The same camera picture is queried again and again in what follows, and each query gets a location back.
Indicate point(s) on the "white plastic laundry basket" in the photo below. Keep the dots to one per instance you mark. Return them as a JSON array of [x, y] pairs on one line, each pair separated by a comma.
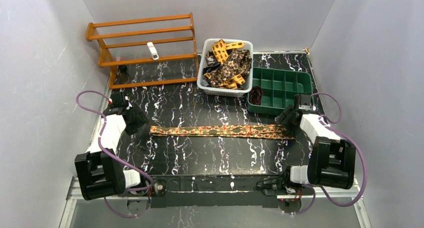
[[245, 88]]

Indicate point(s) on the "yellow beetle print tie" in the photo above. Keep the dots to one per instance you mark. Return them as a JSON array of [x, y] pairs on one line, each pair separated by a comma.
[[222, 50]]

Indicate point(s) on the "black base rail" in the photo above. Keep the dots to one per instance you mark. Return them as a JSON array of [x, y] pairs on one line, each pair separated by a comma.
[[267, 191]]

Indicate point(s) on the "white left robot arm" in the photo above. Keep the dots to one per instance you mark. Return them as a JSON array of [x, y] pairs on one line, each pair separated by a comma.
[[101, 173]]

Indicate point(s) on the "green compartment tray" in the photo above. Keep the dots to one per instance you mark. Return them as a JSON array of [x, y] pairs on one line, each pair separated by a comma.
[[278, 89]]

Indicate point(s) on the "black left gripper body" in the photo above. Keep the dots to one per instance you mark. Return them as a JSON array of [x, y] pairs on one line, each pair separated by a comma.
[[138, 119]]

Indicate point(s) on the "orange wooden rack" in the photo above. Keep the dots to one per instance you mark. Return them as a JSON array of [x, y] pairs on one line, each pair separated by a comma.
[[124, 43]]

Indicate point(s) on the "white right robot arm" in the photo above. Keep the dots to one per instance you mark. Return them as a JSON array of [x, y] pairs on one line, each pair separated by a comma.
[[332, 160]]

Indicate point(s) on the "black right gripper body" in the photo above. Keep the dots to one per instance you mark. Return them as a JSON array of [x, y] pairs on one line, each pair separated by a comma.
[[288, 118]]

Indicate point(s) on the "cream flamingo paisley tie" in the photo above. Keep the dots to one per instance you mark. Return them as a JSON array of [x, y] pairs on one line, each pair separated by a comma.
[[268, 131]]

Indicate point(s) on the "dark blue floral tie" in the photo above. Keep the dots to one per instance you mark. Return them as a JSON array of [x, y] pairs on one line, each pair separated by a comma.
[[210, 70]]

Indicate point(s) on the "dark red rolled tie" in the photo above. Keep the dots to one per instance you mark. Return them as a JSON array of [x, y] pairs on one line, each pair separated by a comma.
[[255, 95]]

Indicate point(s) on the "black tropical floral tie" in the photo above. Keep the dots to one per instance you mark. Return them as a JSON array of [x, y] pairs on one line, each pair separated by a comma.
[[233, 72]]

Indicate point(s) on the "white clip on rack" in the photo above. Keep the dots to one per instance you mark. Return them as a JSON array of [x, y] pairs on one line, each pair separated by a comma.
[[153, 51]]

